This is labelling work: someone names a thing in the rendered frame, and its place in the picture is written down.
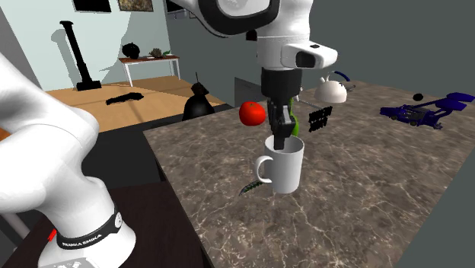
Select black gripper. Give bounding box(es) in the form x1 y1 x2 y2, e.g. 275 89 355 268
260 67 303 151

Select green curved vegetable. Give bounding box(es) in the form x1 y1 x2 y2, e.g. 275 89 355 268
289 97 301 137

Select red tomato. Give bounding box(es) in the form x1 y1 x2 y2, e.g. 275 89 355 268
238 100 268 127

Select black slotted kitchen tool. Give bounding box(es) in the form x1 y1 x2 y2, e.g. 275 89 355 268
296 97 334 134

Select white mug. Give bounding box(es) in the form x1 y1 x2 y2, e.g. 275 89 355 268
254 134 305 195

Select grey cabinet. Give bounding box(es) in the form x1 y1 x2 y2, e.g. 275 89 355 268
234 76 267 109

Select black rounded figure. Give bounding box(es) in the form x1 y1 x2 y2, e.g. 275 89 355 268
181 72 216 122

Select blue toy vehicle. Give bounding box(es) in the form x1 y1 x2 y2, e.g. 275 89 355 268
379 91 475 130

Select white-legged side table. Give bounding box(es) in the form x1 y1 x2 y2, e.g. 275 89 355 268
118 42 182 88

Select black flat floor object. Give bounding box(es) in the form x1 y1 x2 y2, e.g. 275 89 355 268
105 92 145 107

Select black upright floor stand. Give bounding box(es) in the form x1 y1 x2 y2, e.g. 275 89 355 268
59 20 103 92

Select white kettle with blue handle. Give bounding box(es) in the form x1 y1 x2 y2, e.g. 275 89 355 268
314 70 356 104

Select brown wall picture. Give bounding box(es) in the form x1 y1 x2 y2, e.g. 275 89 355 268
117 0 155 12

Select black wall picture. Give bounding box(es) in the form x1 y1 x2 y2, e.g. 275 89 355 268
72 0 113 14

